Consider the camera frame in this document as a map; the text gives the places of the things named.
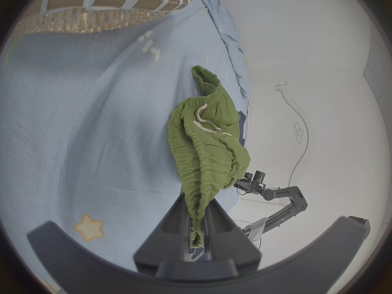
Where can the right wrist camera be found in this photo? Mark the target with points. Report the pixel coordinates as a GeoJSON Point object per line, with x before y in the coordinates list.
{"type": "Point", "coordinates": [259, 176]}

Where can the round woven basket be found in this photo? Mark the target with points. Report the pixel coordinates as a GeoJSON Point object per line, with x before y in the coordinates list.
{"type": "Point", "coordinates": [107, 1]}

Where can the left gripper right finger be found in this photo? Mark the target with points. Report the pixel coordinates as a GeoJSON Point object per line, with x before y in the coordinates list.
{"type": "Point", "coordinates": [229, 243]}

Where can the green shorts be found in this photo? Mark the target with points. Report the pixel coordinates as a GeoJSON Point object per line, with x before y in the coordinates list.
{"type": "Point", "coordinates": [211, 158]}

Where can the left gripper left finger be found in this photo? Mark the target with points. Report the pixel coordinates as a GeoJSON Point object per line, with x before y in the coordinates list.
{"type": "Point", "coordinates": [165, 240]}

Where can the pale blue quilt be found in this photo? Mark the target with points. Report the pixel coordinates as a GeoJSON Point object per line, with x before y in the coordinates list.
{"type": "Point", "coordinates": [228, 26]}

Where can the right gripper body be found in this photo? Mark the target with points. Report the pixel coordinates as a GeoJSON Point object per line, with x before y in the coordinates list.
{"type": "Point", "coordinates": [249, 186]}

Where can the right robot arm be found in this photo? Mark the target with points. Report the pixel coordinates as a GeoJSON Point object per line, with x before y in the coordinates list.
{"type": "Point", "coordinates": [291, 196]}

